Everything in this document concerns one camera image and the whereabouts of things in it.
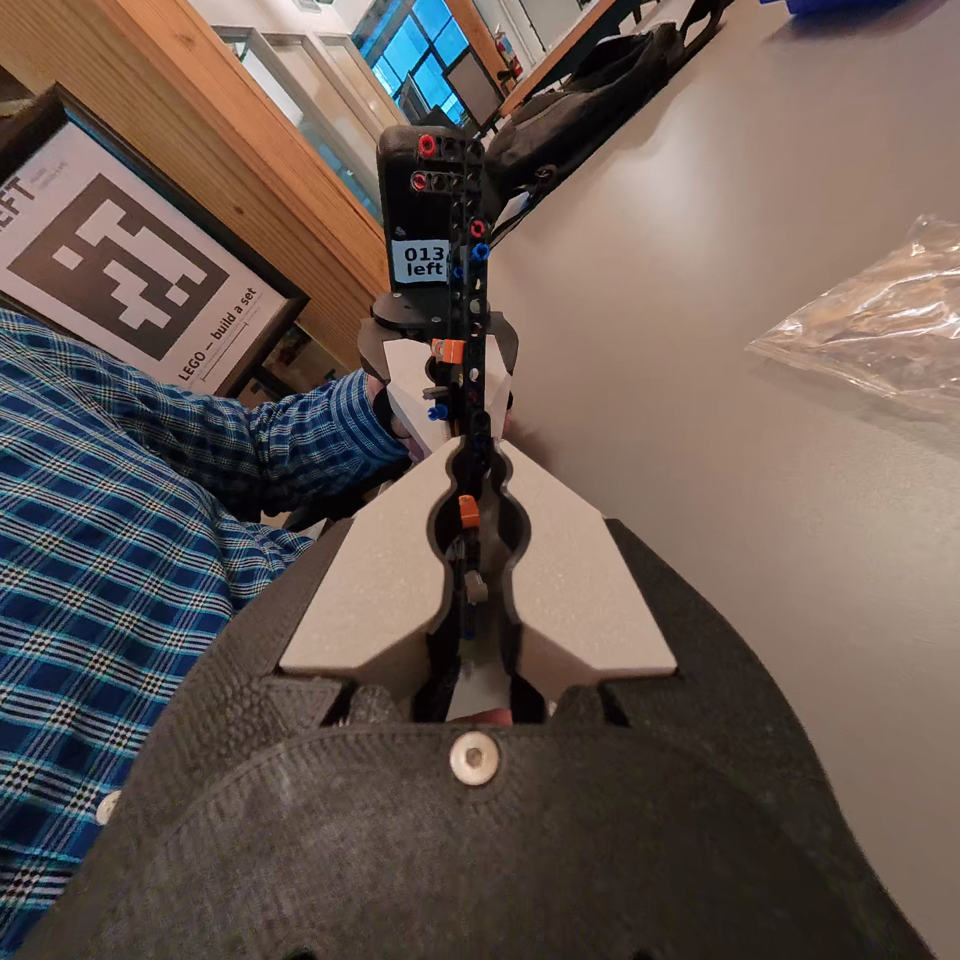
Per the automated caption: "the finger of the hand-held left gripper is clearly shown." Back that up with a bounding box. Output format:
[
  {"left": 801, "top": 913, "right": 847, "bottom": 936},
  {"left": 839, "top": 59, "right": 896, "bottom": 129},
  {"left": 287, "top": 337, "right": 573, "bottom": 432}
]
[
  {"left": 382, "top": 337, "right": 460, "bottom": 457},
  {"left": 480, "top": 332, "right": 517, "bottom": 444}
]

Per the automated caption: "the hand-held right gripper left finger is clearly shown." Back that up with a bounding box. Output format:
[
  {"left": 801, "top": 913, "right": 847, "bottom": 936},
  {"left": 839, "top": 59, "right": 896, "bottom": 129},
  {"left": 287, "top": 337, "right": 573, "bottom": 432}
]
[{"left": 277, "top": 436, "right": 460, "bottom": 706}]

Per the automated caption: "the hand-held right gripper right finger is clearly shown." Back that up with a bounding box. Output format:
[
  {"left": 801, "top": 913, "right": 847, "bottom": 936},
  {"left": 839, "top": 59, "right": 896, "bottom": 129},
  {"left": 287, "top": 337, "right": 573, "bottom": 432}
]
[{"left": 491, "top": 438, "right": 678, "bottom": 706}]

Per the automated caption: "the black lego technic chassis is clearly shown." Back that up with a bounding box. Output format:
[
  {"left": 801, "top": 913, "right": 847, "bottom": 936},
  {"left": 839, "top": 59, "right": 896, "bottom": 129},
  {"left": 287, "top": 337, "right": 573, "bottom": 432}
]
[{"left": 411, "top": 133, "right": 496, "bottom": 646}]

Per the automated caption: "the person's left forearm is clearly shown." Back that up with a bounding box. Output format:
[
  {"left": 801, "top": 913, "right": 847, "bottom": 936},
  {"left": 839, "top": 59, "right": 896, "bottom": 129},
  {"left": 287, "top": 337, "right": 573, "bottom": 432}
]
[{"left": 225, "top": 369, "right": 414, "bottom": 526}]

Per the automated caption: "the person's left hand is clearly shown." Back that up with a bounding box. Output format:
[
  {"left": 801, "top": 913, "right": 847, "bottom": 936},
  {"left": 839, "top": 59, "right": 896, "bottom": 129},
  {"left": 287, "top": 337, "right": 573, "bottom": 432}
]
[{"left": 367, "top": 375, "right": 432, "bottom": 470}]

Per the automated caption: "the grey monitor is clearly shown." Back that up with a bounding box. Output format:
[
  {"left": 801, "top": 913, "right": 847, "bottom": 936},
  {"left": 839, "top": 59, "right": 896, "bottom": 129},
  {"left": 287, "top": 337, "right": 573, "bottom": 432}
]
[{"left": 441, "top": 46, "right": 507, "bottom": 132}]

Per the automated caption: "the glass partition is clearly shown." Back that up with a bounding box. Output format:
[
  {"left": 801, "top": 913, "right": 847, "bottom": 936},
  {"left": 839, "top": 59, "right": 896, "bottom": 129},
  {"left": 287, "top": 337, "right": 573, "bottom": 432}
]
[{"left": 213, "top": 26, "right": 410, "bottom": 222}]

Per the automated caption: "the large window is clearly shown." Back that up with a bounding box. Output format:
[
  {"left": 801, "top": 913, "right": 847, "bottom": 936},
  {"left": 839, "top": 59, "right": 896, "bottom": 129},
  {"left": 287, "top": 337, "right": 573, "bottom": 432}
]
[{"left": 351, "top": 0, "right": 474, "bottom": 125}]

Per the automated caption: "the black backpack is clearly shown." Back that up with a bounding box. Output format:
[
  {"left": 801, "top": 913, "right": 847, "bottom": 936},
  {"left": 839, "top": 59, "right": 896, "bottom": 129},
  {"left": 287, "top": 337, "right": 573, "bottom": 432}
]
[{"left": 483, "top": 21, "right": 687, "bottom": 226}]

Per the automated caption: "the wooden table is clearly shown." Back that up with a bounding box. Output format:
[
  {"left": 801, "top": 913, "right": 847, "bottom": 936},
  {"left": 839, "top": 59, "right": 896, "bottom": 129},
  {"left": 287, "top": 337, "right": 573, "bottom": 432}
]
[{"left": 498, "top": 0, "right": 624, "bottom": 117}]

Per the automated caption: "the wooden beam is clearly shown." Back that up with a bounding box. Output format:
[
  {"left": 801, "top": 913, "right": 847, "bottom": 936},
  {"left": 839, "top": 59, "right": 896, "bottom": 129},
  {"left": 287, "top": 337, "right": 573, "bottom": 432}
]
[{"left": 0, "top": 0, "right": 395, "bottom": 369}]

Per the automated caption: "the person's blue plaid shirt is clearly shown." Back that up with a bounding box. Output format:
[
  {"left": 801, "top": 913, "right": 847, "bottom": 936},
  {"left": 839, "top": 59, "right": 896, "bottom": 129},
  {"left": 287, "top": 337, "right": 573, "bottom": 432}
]
[{"left": 0, "top": 307, "right": 316, "bottom": 954}]

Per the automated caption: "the framed marker sign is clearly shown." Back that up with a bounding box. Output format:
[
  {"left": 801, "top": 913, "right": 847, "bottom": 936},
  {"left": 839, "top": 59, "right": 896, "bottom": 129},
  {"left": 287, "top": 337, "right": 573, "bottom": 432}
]
[{"left": 0, "top": 82, "right": 310, "bottom": 399}]

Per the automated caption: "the clear plastic bag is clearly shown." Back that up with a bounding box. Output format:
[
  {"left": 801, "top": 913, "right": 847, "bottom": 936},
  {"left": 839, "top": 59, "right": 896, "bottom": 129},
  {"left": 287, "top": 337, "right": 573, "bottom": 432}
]
[{"left": 746, "top": 213, "right": 960, "bottom": 417}]

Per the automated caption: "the blue plastic bin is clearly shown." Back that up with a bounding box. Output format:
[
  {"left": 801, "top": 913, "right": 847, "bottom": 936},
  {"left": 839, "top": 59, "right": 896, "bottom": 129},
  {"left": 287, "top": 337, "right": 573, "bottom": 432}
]
[{"left": 783, "top": 0, "right": 905, "bottom": 18}]

